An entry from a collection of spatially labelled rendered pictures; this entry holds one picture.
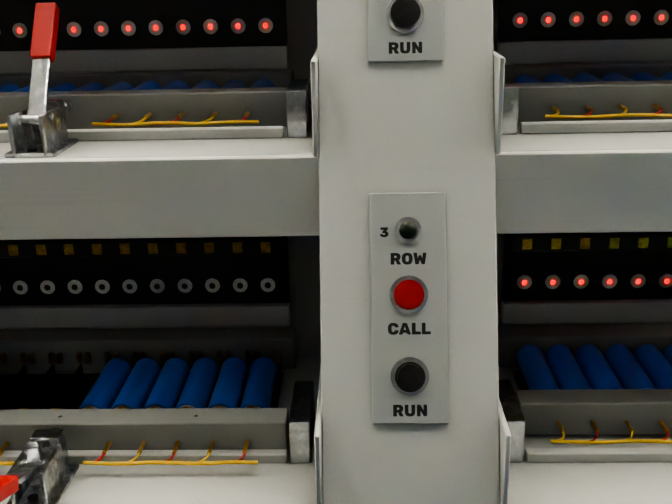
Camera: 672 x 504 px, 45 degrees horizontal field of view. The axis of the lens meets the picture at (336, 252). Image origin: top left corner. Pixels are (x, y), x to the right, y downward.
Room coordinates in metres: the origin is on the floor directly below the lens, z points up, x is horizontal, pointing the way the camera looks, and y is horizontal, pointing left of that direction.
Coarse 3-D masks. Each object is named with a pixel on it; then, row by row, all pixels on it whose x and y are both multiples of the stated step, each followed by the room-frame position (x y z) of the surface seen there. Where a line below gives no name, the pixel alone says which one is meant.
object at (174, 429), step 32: (0, 416) 0.49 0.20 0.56; (32, 416) 0.49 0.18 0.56; (64, 416) 0.49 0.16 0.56; (96, 416) 0.49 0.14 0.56; (128, 416) 0.49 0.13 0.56; (160, 416) 0.49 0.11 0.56; (192, 416) 0.49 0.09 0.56; (224, 416) 0.49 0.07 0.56; (256, 416) 0.49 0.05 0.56; (288, 416) 0.49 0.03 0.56; (0, 448) 0.49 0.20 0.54; (96, 448) 0.49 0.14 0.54; (128, 448) 0.49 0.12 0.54; (160, 448) 0.49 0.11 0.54; (192, 448) 0.49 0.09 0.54; (224, 448) 0.49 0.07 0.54; (256, 448) 0.48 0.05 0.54
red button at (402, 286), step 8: (408, 280) 0.43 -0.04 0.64; (400, 288) 0.43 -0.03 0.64; (408, 288) 0.43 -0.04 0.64; (416, 288) 0.43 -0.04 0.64; (400, 296) 0.43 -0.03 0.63; (408, 296) 0.43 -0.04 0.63; (416, 296) 0.43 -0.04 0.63; (400, 304) 0.43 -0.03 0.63; (408, 304) 0.43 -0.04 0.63; (416, 304) 0.43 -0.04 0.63
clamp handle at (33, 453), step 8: (24, 448) 0.45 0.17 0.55; (32, 448) 0.45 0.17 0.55; (40, 448) 0.45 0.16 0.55; (32, 456) 0.45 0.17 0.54; (40, 456) 0.45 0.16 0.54; (24, 464) 0.45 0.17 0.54; (32, 464) 0.45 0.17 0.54; (40, 464) 0.45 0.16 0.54; (16, 472) 0.43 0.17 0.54; (24, 472) 0.43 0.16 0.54; (32, 472) 0.44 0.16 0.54; (0, 480) 0.41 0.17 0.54; (8, 480) 0.41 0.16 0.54; (16, 480) 0.41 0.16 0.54; (24, 480) 0.43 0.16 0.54; (0, 488) 0.40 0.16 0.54; (8, 488) 0.40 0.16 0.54; (16, 488) 0.41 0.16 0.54; (0, 496) 0.40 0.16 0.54; (8, 496) 0.40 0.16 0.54
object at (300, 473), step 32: (0, 320) 0.61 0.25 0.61; (32, 320) 0.61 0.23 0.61; (64, 320) 0.61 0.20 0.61; (96, 320) 0.61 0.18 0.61; (128, 320) 0.61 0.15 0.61; (160, 320) 0.61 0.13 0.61; (192, 320) 0.61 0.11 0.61; (224, 320) 0.60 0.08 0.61; (256, 320) 0.60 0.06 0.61; (288, 320) 0.60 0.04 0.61; (288, 384) 0.57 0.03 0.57; (320, 384) 0.47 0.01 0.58; (320, 416) 0.43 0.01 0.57; (288, 448) 0.50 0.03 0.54; (320, 448) 0.42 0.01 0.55; (96, 480) 0.47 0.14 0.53; (128, 480) 0.47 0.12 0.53; (160, 480) 0.47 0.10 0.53; (192, 480) 0.47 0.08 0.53; (224, 480) 0.47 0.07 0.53; (256, 480) 0.47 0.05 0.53; (288, 480) 0.47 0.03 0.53; (320, 480) 0.43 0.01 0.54
